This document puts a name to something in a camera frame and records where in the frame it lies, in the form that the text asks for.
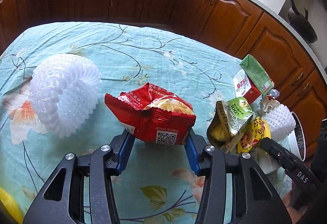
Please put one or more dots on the green yellow snack pouch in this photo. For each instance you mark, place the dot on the green yellow snack pouch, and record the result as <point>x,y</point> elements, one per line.
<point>229,123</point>

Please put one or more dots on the white foam net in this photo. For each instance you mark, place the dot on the white foam net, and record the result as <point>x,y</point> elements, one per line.
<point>280,121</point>
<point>64,92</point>

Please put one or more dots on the white trash bin black liner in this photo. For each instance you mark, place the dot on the white trash bin black liner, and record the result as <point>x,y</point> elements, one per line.
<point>297,140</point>

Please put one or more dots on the crumpled white tissue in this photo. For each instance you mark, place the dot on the crumpled white tissue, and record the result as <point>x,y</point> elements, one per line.
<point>267,104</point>

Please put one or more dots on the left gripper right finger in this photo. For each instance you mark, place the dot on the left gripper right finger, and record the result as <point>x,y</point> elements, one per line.
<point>194,148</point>

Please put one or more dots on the yellow foam net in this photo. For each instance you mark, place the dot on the yellow foam net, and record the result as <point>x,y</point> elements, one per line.
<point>11,206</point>

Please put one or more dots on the lower wooden kitchen cabinets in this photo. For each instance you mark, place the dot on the lower wooden kitchen cabinets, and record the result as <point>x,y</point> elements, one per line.
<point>166,9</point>

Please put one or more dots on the green drink carton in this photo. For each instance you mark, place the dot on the green drink carton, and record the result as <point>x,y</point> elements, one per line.
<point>257,74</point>

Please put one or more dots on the red snack bag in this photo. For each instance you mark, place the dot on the red snack bag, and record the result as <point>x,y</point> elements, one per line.
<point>152,114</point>

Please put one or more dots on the red drink carton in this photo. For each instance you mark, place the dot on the red drink carton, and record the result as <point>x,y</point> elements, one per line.
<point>244,87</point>

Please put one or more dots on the white sponge block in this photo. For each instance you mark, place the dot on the white sponge block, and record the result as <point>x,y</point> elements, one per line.
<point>265,161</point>

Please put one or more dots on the small red silver wrapper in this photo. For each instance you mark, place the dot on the small red silver wrapper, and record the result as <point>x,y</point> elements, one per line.
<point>273,94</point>

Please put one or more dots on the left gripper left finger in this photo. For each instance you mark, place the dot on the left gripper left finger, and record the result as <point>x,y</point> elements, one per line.
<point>121,147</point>

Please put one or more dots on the yellow snack bag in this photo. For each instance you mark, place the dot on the yellow snack bag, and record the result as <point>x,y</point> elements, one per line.
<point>255,132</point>

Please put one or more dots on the black wok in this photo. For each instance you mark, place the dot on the black wok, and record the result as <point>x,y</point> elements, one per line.
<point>300,24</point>

